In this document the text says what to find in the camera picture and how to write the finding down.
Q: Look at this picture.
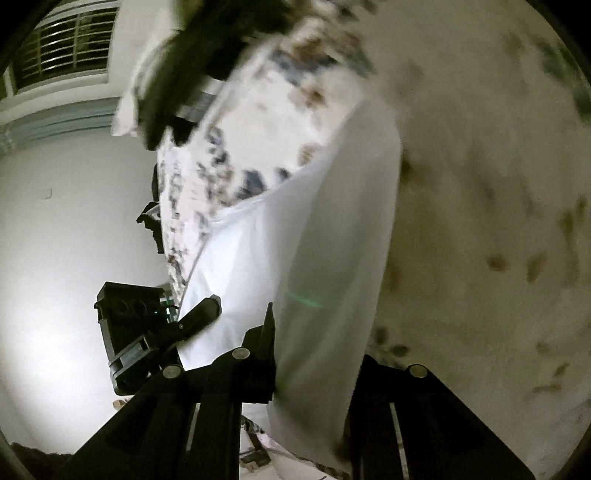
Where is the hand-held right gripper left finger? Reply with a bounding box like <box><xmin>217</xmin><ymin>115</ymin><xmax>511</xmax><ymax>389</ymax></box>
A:
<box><xmin>60</xmin><ymin>302</ymin><xmax>277</xmax><ymax>480</ymax></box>

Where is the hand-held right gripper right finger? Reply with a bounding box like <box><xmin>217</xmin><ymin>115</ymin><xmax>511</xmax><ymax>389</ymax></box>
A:
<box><xmin>344</xmin><ymin>354</ymin><xmax>536</xmax><ymax>480</ymax></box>

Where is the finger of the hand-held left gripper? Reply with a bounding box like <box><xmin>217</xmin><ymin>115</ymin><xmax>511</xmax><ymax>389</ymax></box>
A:
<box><xmin>161</xmin><ymin>295</ymin><xmax>222</xmax><ymax>354</ymax></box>

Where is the white t-shirt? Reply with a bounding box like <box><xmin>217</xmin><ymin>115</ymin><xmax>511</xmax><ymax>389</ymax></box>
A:
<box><xmin>178</xmin><ymin>99</ymin><xmax>403</xmax><ymax>478</ymax></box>

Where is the grey-blue curtain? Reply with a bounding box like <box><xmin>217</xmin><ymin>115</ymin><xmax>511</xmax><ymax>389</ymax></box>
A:
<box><xmin>0</xmin><ymin>98</ymin><xmax>122</xmax><ymax>155</ymax></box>

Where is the beige folded garment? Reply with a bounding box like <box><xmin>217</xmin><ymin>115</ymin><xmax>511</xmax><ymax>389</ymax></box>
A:
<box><xmin>112</xmin><ymin>44</ymin><xmax>160</xmax><ymax>138</ymax></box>

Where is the bed with floral sheet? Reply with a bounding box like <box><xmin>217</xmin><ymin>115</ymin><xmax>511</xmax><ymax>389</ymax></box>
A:
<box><xmin>152</xmin><ymin>0</ymin><xmax>591</xmax><ymax>480</ymax></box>

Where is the barred window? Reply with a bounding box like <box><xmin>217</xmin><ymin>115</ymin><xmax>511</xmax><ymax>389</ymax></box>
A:
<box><xmin>7</xmin><ymin>0</ymin><xmax>120</xmax><ymax>95</ymax></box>

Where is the dark green plush blanket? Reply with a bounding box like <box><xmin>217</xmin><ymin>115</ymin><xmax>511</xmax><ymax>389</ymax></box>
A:
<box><xmin>538</xmin><ymin>28</ymin><xmax>591</xmax><ymax>121</ymax></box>

